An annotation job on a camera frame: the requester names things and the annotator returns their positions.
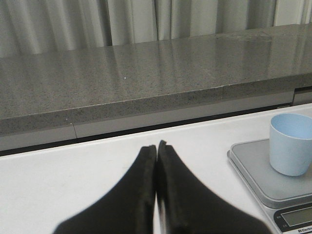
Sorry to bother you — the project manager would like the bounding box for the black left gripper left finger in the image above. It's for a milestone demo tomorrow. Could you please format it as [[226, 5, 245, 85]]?
[[55, 145, 156, 234]]

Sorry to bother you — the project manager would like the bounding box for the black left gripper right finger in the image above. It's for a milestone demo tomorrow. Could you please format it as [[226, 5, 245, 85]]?
[[156, 140, 271, 234]]

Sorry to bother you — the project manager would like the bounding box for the light blue plastic cup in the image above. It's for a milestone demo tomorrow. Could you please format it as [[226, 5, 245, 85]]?
[[269, 113, 312, 176]]

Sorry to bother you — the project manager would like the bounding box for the silver electronic kitchen scale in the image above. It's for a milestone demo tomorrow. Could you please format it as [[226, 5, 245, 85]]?
[[227, 139, 312, 234]]

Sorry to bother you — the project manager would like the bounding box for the grey stone counter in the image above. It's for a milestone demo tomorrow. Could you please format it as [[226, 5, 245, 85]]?
[[0, 24, 312, 151]]

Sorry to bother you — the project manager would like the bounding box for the grey curtain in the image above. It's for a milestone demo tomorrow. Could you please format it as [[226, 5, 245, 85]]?
[[0, 0, 312, 58]]

